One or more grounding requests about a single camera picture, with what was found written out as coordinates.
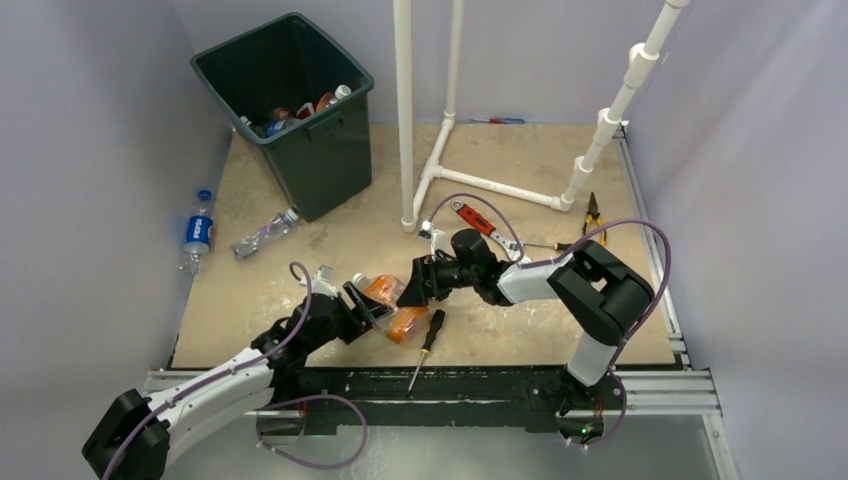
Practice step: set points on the yellow black screwdriver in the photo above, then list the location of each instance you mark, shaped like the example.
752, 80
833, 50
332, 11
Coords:
435, 326

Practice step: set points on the red gold label bottle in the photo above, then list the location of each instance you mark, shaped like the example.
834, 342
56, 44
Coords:
305, 111

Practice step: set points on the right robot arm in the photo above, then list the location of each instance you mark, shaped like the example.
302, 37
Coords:
604, 295

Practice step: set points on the crushed clear bottle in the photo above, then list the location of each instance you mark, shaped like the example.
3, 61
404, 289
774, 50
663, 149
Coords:
278, 227

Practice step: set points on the small red blue screwdriver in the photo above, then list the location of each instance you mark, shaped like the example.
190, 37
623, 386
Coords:
499, 120

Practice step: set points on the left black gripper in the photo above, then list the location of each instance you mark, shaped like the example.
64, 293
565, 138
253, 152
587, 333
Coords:
355, 323

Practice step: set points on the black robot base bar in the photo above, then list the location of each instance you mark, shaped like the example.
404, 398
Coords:
537, 399

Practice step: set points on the yellow black pliers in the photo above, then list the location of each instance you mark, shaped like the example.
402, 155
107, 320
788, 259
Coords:
593, 217

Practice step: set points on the red cap clear bottle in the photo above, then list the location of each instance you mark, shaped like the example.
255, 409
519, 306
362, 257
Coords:
281, 114

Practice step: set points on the dark green plastic bin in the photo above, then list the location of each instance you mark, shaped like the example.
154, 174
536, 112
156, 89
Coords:
326, 159

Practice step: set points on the orange label bottle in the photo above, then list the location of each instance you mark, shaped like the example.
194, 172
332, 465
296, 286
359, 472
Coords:
332, 98
402, 324

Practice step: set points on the Pepsi bottle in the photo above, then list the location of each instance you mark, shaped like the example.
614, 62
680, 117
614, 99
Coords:
197, 235
279, 126

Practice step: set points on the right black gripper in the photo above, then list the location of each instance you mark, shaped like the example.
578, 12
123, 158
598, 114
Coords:
423, 283

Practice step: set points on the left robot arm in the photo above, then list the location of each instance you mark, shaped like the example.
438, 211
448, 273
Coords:
140, 436

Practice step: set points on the red handle adjustable wrench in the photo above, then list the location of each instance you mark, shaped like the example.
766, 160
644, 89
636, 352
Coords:
486, 228

